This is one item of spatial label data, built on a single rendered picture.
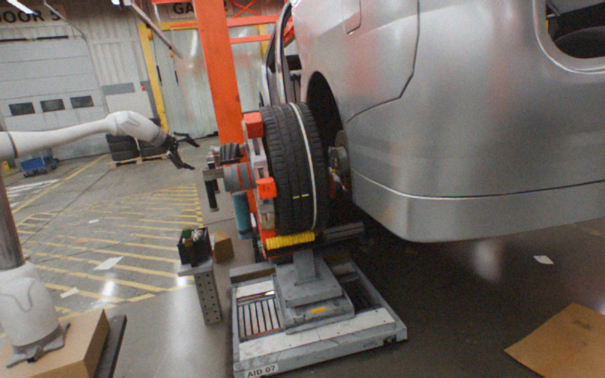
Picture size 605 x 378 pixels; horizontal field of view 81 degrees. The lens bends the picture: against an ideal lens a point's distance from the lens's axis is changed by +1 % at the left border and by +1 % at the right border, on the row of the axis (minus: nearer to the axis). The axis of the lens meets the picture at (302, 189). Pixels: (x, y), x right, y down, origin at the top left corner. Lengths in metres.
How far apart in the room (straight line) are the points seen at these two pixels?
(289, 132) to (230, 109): 0.69
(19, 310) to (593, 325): 2.41
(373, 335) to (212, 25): 1.83
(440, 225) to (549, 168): 0.29
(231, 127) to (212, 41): 0.49
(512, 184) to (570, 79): 0.26
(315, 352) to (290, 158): 0.89
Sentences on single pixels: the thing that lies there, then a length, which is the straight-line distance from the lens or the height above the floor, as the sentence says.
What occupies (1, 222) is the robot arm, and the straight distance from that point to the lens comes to 1.83.
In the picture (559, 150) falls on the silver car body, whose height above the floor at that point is 1.01.
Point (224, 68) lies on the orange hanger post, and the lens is 2.19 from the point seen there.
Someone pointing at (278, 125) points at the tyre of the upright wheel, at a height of 1.10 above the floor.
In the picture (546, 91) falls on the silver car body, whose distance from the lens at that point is 0.97.
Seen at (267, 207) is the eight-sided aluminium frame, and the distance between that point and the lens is 1.59.
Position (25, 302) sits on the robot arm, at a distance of 1.69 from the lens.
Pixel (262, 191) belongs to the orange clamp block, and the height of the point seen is 0.85.
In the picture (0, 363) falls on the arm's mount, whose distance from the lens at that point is 1.85.
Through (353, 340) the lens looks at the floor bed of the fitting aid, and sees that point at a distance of 1.81.
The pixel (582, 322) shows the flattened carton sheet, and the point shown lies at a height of 0.01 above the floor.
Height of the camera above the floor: 1.22
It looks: 15 degrees down
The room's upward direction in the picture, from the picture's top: 8 degrees counter-clockwise
